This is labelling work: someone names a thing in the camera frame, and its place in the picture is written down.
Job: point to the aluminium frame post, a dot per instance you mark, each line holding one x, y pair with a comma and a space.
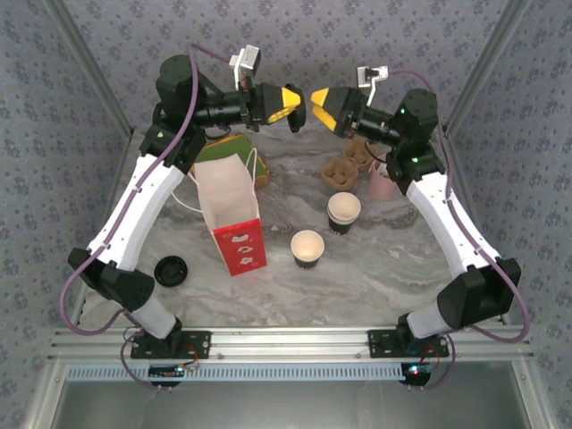
482, 67
93, 67

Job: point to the white sugar packet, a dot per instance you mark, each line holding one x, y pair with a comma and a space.
383, 161

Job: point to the aluminium frame leg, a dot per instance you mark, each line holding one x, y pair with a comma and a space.
527, 393
44, 393

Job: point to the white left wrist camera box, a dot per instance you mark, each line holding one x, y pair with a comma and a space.
248, 58

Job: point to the red white paper bag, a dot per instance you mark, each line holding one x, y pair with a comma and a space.
241, 254

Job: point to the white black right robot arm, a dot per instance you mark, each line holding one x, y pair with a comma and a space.
447, 223

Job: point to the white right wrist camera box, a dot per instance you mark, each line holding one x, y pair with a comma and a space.
364, 76

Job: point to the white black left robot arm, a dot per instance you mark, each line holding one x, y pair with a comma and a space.
134, 210

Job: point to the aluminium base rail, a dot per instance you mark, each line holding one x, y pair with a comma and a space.
286, 344

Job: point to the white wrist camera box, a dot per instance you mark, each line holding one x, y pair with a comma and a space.
248, 58
364, 76

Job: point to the pink cup holder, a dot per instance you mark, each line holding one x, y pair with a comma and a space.
382, 187

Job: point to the black paper coffee cup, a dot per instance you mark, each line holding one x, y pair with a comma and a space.
339, 228
344, 205
307, 246

